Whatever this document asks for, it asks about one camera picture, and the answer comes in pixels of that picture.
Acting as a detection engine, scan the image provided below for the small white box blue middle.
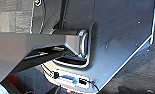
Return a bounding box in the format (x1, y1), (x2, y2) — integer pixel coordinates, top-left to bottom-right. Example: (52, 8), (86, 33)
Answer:
(51, 68), (91, 89)

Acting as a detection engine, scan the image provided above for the thick grey robot torso limb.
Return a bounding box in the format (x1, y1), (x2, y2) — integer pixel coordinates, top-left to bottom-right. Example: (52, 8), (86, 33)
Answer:
(0, 29), (91, 86)

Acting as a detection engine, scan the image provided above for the thin black cable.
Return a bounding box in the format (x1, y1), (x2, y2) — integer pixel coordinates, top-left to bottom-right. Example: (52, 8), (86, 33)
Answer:
(87, 79), (101, 92)

